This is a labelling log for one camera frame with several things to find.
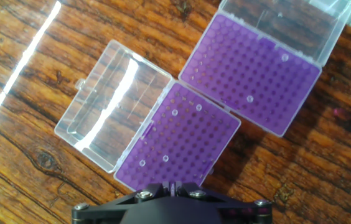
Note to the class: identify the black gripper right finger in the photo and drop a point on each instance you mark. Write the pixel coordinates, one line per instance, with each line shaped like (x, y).
(241, 209)

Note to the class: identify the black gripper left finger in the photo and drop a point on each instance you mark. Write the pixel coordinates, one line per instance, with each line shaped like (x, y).
(107, 208)

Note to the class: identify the purple pipette tip box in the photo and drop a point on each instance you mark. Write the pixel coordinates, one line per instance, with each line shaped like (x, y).
(241, 77)
(188, 140)

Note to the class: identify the brown wooden board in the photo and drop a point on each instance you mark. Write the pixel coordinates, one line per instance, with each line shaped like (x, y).
(287, 171)

